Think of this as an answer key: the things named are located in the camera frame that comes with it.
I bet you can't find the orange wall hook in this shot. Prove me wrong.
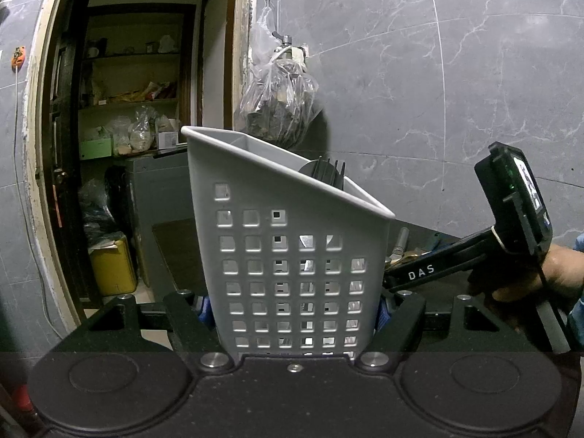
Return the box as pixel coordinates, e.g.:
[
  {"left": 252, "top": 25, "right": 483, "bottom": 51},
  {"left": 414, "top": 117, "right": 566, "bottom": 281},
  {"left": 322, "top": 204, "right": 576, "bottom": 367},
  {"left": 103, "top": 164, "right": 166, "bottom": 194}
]
[{"left": 11, "top": 46, "right": 26, "bottom": 73}]

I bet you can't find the grey perforated plastic utensil caddy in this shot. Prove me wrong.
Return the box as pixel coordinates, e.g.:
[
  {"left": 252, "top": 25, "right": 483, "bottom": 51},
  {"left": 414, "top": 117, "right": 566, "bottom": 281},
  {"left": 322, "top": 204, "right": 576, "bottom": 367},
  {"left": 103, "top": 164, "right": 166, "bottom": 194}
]
[{"left": 182, "top": 126, "right": 394, "bottom": 360}]

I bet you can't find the grey cabinet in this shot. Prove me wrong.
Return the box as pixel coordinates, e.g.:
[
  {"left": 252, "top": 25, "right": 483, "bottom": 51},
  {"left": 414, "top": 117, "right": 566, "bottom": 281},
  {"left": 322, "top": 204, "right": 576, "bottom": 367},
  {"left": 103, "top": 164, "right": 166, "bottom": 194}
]
[{"left": 126, "top": 148, "right": 193, "bottom": 300}]

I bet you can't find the yellow plastic jerrycan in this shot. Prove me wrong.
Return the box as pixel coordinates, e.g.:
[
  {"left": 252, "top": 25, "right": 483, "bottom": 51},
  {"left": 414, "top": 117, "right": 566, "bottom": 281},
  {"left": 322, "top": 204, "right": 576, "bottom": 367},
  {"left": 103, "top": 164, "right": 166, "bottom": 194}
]
[{"left": 88, "top": 233, "right": 137, "bottom": 297}]

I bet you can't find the white door frame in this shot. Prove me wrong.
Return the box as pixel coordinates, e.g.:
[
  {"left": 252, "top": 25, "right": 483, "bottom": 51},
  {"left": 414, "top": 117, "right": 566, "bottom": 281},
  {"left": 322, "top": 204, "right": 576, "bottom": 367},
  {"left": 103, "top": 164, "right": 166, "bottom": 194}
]
[{"left": 21, "top": 0, "right": 81, "bottom": 332}]

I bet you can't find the white box on shelf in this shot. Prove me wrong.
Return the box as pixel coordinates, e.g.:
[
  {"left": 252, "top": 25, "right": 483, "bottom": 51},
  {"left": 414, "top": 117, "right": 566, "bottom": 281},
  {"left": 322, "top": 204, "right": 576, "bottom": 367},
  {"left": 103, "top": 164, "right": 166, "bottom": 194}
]
[{"left": 156, "top": 131, "right": 178, "bottom": 150}]

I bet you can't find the clear plastic bag hanging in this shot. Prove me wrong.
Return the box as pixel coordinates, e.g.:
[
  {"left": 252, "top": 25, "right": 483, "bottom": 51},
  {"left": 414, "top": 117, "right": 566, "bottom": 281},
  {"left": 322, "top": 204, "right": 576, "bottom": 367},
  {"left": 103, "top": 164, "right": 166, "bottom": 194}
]
[{"left": 234, "top": 4, "right": 320, "bottom": 148}]

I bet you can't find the person's right hand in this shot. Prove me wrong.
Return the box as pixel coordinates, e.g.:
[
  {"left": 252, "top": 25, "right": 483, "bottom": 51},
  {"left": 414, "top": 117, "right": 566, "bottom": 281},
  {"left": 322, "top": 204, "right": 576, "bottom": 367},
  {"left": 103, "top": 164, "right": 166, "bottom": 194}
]
[{"left": 492, "top": 244, "right": 584, "bottom": 301}]

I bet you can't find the wooden storage shelf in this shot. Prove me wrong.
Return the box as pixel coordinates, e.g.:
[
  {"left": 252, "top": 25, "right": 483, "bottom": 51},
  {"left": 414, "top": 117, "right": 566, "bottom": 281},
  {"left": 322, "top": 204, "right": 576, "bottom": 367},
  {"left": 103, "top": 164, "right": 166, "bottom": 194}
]
[{"left": 78, "top": 3, "right": 196, "bottom": 158}]

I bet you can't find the metal wall tap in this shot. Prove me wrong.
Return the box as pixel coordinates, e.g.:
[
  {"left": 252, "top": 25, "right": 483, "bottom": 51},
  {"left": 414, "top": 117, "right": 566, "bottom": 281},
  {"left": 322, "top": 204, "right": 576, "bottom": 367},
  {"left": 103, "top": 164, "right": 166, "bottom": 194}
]
[{"left": 270, "top": 32, "right": 309, "bottom": 71}]

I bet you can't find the green box on shelf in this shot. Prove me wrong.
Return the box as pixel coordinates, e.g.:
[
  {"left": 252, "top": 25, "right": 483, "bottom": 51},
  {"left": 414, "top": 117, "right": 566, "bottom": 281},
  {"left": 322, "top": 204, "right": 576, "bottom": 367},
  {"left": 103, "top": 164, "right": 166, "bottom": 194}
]
[{"left": 79, "top": 138, "right": 112, "bottom": 160}]

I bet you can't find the blue knit sleeve forearm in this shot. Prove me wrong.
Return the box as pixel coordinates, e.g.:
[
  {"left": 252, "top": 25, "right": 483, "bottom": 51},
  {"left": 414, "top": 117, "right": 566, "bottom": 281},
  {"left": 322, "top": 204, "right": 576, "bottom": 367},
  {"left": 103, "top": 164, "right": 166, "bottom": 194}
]
[{"left": 568, "top": 233, "right": 584, "bottom": 346}]

